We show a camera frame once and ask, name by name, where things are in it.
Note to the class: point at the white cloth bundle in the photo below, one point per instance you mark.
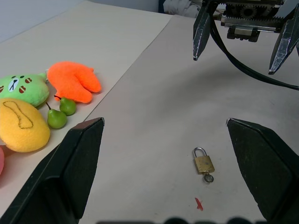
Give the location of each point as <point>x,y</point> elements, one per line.
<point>182,8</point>

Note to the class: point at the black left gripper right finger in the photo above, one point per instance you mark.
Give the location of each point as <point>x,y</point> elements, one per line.
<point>268,168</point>

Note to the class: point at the green plush toy with face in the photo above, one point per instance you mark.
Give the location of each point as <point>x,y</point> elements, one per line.
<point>28,88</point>

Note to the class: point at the brass padlock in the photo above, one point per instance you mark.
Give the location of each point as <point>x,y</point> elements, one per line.
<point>204,164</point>

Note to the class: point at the orange plush toy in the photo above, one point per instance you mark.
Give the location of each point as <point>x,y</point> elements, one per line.
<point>74,79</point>

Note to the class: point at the yellow plush toy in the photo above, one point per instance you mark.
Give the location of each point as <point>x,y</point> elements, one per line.
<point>21,130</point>

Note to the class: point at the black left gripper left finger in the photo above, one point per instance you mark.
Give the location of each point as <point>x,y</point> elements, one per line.
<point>58,177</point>

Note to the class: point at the pink plush toy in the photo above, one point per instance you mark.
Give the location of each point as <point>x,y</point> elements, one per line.
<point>1,161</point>

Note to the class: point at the red mark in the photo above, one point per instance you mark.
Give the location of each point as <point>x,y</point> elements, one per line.
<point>199,205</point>

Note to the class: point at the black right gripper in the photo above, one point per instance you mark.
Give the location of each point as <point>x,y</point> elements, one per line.
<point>247,14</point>

